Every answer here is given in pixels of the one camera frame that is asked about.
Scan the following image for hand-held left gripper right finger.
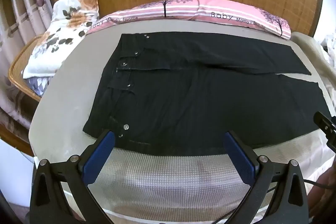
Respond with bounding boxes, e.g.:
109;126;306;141
223;130;309;224

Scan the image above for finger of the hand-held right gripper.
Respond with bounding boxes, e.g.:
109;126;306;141
313;111;336;151

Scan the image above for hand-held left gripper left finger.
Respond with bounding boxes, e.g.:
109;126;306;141
30;130;116;224

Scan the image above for black pants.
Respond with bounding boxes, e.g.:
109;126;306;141
83;32;332;157

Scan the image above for white cloth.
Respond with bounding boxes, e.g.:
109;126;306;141
319;31;336;68

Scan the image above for beige blanket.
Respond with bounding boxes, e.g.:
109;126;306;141
290;31;336;109

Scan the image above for grey patterned cushion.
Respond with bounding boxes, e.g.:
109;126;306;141
25;74;54;96

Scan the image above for wicker chair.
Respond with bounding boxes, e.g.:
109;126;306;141
8;34;46;102

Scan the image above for pink striped tree-print pillow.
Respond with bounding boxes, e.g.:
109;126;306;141
86;0;201;35
196;0;292;39

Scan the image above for floral white orange pillow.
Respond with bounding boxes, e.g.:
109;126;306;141
22;0;101;80

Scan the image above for patterned beige curtain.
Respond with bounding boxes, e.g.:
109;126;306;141
0;0;57;130

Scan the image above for black cable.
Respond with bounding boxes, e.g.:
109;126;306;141
304;179;336;190

